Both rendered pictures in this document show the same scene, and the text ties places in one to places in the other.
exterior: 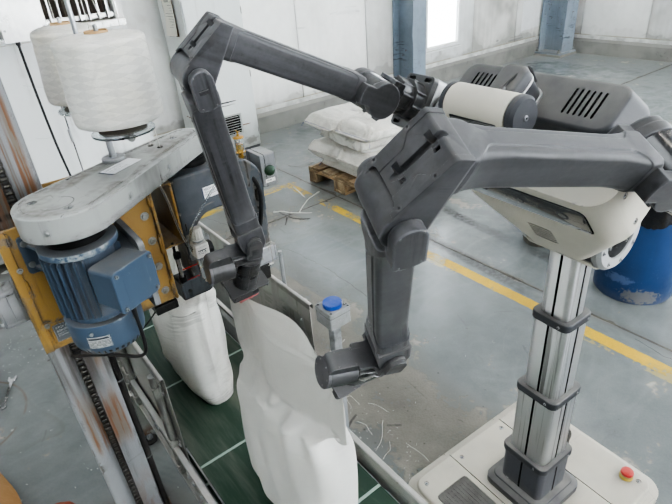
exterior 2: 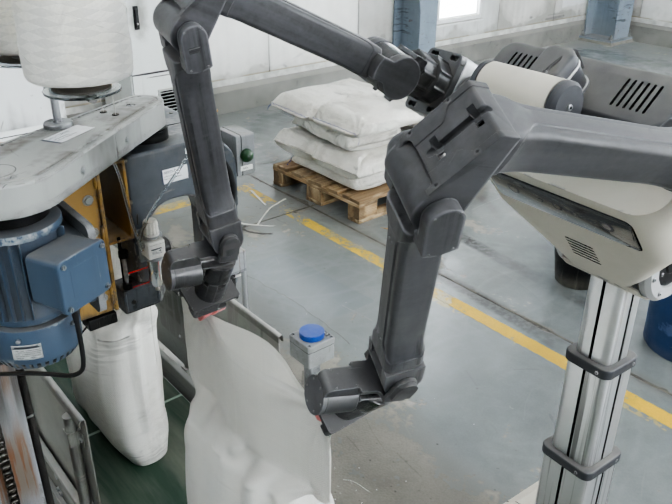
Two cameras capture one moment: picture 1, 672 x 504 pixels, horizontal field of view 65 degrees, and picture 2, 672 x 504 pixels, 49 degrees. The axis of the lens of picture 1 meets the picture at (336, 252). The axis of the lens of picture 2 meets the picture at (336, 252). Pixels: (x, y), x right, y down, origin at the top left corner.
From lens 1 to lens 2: 0.17 m
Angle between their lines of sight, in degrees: 5
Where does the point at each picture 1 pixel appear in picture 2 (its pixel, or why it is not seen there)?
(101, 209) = (50, 182)
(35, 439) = not seen: outside the picture
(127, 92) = (97, 43)
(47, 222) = not seen: outside the picture
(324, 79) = (333, 46)
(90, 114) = (49, 66)
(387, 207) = (422, 184)
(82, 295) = (13, 290)
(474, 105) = (511, 89)
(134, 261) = (85, 250)
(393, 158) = (431, 132)
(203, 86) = (194, 43)
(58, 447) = not seen: outside the picture
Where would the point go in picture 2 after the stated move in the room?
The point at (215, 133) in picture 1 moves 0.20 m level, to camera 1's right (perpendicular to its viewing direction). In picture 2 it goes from (199, 100) to (332, 99)
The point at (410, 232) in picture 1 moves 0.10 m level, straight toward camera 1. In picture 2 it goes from (446, 211) to (450, 263)
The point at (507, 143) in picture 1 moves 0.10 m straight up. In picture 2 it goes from (552, 125) to (568, 15)
